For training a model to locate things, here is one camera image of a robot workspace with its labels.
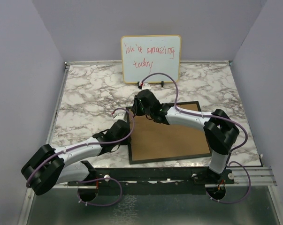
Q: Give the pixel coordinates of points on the black whiteboard stand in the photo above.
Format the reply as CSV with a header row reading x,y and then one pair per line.
x,y
162,84

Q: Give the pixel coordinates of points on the yellow-framed whiteboard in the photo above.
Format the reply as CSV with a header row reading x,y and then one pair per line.
x,y
147,54

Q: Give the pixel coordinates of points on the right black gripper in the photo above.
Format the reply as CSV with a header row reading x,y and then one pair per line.
x,y
134,109

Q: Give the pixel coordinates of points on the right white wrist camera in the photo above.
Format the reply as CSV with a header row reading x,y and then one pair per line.
x,y
144,86

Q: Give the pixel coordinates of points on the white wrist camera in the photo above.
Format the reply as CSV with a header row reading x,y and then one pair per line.
x,y
119,116
144,86

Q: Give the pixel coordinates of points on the aluminium table edge rail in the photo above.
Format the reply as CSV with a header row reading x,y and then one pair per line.
x,y
54,112

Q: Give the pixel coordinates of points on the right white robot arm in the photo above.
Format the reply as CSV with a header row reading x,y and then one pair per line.
x,y
220,131

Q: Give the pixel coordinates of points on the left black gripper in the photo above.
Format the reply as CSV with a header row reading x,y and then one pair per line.
x,y
126,142

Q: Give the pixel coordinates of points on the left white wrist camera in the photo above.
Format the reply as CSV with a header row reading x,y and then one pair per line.
x,y
119,116

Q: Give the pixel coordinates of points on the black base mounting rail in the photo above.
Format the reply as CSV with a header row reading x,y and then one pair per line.
x,y
163,180

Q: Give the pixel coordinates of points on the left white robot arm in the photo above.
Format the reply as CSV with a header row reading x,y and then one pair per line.
x,y
48,166

